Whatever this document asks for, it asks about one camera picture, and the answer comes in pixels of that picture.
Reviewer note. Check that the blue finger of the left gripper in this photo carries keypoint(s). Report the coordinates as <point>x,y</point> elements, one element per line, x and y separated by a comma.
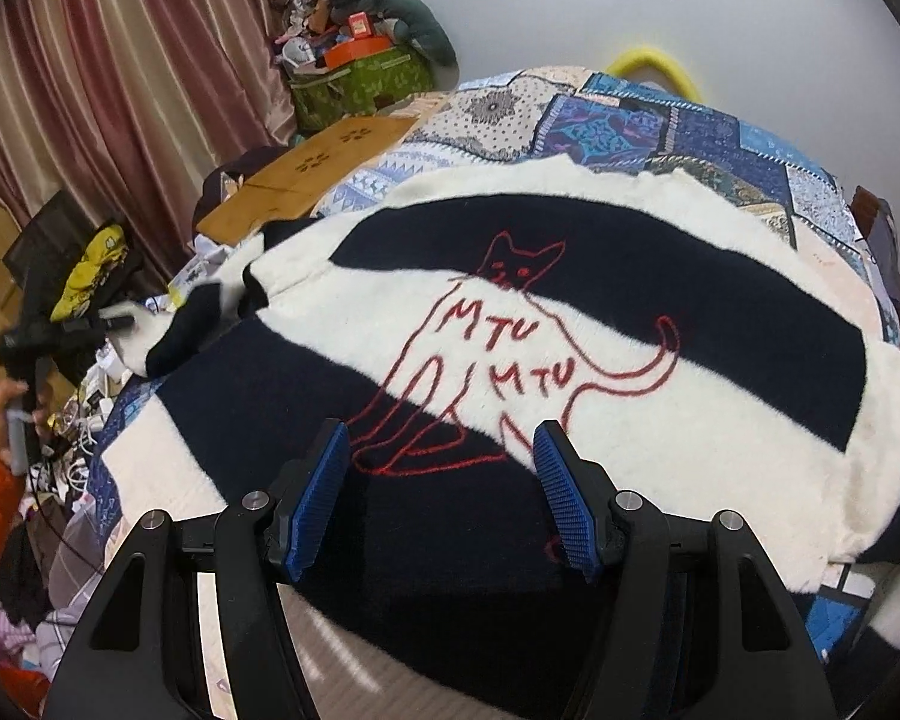
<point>97,325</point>

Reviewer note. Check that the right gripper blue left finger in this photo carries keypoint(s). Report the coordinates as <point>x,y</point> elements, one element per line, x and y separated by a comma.
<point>305,495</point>

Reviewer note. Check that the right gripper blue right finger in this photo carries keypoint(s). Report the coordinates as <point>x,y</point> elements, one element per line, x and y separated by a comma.
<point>579,496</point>

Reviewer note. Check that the black and white striped sweater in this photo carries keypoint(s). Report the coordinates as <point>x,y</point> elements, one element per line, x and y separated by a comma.
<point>540,359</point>

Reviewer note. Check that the person's left hand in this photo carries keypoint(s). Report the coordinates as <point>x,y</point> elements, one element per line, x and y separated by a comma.
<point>10,391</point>

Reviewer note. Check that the yellow garment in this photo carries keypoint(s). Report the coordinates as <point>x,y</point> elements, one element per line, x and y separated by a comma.
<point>107,251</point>

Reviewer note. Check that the dark garment beside bed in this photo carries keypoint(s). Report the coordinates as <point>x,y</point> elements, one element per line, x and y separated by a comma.
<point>226,178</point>

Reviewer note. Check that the wooden lap desk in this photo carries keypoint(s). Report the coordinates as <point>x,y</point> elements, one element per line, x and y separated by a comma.
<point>291,186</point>

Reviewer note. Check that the striped pink curtain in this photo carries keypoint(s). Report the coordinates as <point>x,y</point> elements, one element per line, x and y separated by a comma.
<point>129,104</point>

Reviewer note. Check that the orange box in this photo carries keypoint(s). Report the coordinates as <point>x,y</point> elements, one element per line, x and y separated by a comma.
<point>356,49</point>

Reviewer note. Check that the green fabric storage box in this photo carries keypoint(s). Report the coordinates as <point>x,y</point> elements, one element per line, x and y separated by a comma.
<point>360,88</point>

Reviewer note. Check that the blue patchwork bedspread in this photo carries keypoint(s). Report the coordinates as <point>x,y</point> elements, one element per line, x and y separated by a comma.
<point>645,135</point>

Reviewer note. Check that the dark green plush toy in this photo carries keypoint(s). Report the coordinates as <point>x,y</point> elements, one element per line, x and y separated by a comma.
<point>416,25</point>

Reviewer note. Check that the grey bag on floor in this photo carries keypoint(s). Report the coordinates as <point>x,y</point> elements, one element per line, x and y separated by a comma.
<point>884,245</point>

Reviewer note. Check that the yellow foam tube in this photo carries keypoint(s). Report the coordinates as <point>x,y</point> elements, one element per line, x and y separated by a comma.
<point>641,59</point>

